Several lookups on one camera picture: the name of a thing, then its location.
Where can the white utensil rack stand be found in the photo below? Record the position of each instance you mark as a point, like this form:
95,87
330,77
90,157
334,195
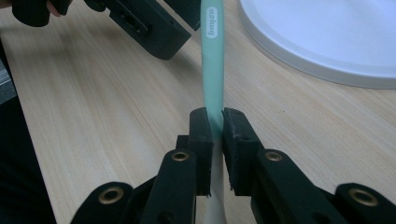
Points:
327,37

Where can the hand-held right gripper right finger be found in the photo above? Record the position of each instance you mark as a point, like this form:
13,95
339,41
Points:
243,161

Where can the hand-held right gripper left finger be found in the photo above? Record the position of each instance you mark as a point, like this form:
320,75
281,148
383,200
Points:
199,161

